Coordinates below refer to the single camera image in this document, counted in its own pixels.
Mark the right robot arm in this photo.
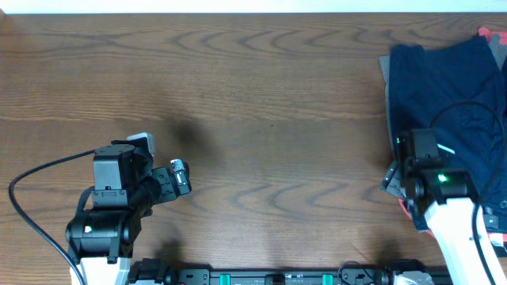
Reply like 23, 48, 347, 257
381, 128, 506, 284

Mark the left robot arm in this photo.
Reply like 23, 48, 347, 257
66, 139, 192, 284

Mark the navy blue folded shirt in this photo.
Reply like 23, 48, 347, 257
387, 36, 507, 234

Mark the red garment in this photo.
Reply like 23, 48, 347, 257
397, 26, 507, 250

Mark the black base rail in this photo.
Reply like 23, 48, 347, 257
128, 259, 456, 285

